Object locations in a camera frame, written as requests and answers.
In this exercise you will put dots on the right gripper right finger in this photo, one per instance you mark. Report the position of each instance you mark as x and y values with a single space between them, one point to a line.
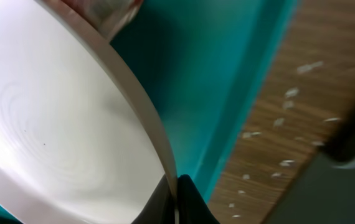
192 208

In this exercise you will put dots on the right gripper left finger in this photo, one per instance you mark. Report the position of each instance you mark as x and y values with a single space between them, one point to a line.
160 207

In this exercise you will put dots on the large white plate with rice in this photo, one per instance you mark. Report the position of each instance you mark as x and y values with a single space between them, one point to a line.
80 140

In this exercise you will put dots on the grey dishwasher rack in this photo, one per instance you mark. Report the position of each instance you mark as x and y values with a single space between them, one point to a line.
324 193

